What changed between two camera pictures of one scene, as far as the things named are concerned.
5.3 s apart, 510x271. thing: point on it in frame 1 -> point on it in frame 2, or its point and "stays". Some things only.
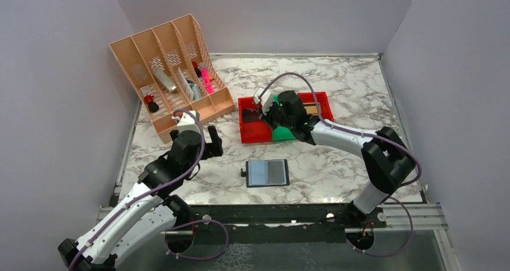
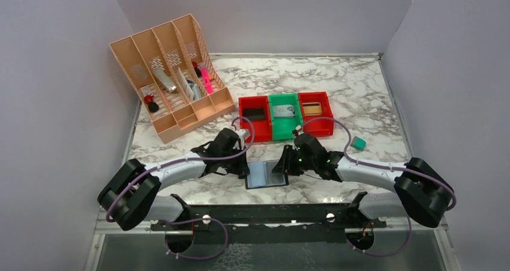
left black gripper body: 211,149 -> 234,164
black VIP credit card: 248,115 stays
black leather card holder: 266,173 stays
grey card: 275,172 stays
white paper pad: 185,86 stays
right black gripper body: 275,116 -> 294,163
